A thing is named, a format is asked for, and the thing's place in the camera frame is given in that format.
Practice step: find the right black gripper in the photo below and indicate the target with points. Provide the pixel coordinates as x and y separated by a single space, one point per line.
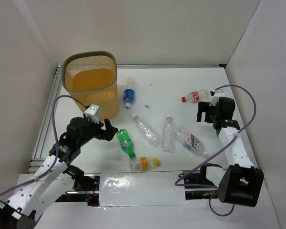
203 107

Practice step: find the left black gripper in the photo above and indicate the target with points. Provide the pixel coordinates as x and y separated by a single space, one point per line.
101 131

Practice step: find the red label plastic bottle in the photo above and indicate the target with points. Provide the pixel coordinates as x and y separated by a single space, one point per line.
196 96

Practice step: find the green plastic bottle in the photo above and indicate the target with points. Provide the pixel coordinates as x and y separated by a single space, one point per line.
126 143

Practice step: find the white orange label bottle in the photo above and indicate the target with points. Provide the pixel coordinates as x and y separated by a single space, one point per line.
190 142

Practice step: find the yellow cap clear bottle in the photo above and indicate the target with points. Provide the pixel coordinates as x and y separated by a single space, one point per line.
143 164

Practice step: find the clear ribbed plastic bottle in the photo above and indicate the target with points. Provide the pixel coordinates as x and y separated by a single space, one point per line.
146 130

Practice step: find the clear square plastic bottle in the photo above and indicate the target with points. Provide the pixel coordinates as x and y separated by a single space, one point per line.
167 141

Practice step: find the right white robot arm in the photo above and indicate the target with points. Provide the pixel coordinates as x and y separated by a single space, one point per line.
241 182

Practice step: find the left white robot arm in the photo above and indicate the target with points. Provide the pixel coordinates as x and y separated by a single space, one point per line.
56 175

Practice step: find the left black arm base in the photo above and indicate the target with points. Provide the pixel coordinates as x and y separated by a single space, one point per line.
87 191

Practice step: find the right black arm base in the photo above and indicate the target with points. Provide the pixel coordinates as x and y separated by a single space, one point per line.
197 186

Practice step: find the yellow mesh waste bin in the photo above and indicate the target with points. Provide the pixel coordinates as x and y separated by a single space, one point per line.
91 77

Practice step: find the blue label plastic bottle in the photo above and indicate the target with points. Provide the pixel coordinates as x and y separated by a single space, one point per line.
129 92

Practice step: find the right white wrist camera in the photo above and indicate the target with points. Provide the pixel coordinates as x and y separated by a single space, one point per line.
215 95

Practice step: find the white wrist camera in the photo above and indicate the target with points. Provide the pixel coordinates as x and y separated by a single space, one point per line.
93 112
215 95

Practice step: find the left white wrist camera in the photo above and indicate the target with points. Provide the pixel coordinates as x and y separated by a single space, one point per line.
93 112

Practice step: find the aluminium frame rail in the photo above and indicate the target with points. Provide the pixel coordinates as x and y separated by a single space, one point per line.
39 153

